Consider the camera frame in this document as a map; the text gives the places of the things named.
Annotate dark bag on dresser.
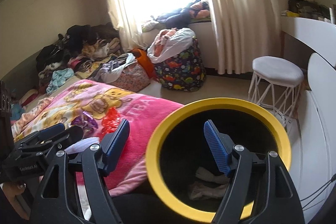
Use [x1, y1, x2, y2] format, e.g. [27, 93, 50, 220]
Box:
[288, 0, 330, 20]

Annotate white bag of clothes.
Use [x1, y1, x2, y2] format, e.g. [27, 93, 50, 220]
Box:
[147, 28, 196, 64]

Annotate white foam net bundle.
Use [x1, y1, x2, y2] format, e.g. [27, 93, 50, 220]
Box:
[64, 137, 100, 155]

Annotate light blue garment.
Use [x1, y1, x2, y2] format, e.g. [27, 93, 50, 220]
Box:
[46, 68, 75, 95]

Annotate black cable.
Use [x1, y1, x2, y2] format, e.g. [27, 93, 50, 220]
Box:
[299, 173, 336, 212]

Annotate cream curtain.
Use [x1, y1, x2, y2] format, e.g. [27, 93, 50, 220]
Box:
[106, 0, 147, 51]
[209, 0, 281, 75]

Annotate cream curtain right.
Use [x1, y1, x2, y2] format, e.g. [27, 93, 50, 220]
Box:
[209, 0, 281, 75]

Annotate white dresser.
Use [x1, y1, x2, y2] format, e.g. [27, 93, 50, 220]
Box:
[281, 16, 335, 223]

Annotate pink floral fabric basket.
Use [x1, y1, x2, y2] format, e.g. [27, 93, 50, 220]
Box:
[110, 63, 150, 93]

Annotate cream curtain left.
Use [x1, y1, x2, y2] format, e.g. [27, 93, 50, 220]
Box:
[106, 0, 147, 51]

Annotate red plastic wrapper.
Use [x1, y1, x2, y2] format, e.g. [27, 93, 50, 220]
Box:
[101, 107, 121, 135]

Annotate dinosaur print laundry basket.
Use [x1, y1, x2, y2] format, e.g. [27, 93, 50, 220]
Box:
[154, 38, 206, 92]

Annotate grey bed headboard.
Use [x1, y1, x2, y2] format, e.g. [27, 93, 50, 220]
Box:
[1, 51, 40, 100]

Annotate white plastic bag trash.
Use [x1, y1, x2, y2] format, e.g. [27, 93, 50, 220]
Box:
[188, 166, 230, 201]

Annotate pile of clothes on bed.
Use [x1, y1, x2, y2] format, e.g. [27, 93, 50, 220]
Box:
[36, 22, 124, 94]

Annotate pink cartoon blanket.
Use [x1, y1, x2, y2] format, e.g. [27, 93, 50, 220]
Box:
[11, 80, 181, 197]

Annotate purple snack wrapper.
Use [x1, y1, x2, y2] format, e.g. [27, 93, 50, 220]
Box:
[71, 111, 98, 135]

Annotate orange bag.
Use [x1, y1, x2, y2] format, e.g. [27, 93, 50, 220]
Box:
[131, 48, 155, 79]

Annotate yellow rimmed black trash bin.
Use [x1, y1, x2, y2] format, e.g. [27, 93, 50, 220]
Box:
[146, 97, 291, 223]

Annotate left hand painted nails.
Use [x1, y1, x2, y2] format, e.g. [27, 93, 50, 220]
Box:
[1, 178, 41, 221]

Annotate floral dark blue pillow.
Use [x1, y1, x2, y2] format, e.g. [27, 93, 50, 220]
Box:
[11, 103, 25, 121]

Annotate clothes on window sill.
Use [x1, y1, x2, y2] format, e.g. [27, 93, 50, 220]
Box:
[141, 0, 211, 32]

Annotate white wire stool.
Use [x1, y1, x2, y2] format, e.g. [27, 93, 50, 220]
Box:
[248, 56, 304, 127]

